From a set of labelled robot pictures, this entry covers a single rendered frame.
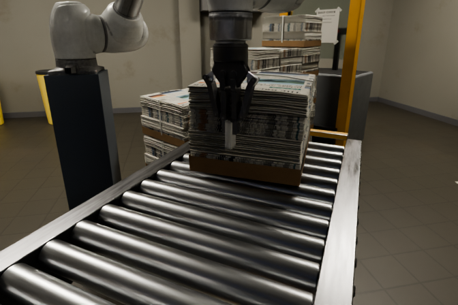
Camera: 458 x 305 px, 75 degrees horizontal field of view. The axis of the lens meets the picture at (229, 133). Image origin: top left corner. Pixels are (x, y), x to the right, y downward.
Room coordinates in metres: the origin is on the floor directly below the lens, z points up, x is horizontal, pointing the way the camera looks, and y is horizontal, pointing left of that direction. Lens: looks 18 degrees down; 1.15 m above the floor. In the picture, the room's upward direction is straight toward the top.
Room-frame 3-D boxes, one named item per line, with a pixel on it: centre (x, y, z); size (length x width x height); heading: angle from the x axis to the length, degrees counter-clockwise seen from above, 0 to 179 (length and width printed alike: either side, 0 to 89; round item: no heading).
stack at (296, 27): (2.50, -0.50, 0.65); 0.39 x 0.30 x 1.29; 49
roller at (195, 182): (0.65, -0.02, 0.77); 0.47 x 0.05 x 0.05; 66
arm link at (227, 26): (0.66, 0.00, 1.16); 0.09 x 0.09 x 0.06
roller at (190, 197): (0.59, 0.01, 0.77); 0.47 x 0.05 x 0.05; 66
